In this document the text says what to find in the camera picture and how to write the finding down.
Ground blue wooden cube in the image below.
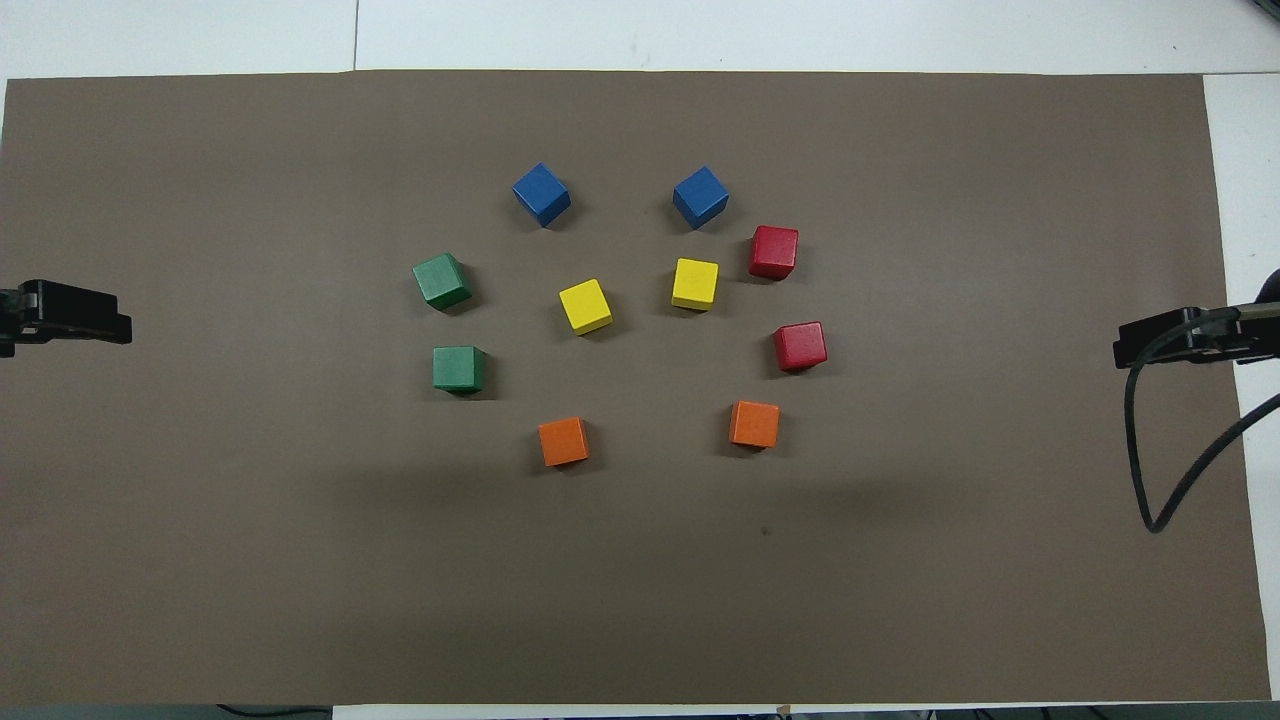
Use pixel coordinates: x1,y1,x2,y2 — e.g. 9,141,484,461
512,162,573,228
672,165,730,231

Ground red wooden cube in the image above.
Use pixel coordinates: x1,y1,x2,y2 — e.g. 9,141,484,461
773,321,829,374
748,224,800,281

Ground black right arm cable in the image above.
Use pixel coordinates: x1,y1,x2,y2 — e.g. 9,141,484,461
1122,303,1280,535

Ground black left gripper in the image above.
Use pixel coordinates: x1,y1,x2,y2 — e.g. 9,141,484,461
0,280,133,358

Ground orange wooden cube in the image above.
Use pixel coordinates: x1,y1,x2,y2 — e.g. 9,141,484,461
538,416,591,468
729,400,781,450

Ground yellow wooden cube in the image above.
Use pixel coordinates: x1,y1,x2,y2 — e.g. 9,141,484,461
670,257,720,312
558,278,614,336

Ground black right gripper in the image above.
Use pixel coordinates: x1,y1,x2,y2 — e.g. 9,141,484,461
1114,267,1280,369

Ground green wooden cube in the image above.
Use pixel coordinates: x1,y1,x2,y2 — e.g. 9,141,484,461
432,345,488,396
412,252,473,312

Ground brown table mat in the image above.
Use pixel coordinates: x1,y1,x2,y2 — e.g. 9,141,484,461
0,68,1273,707

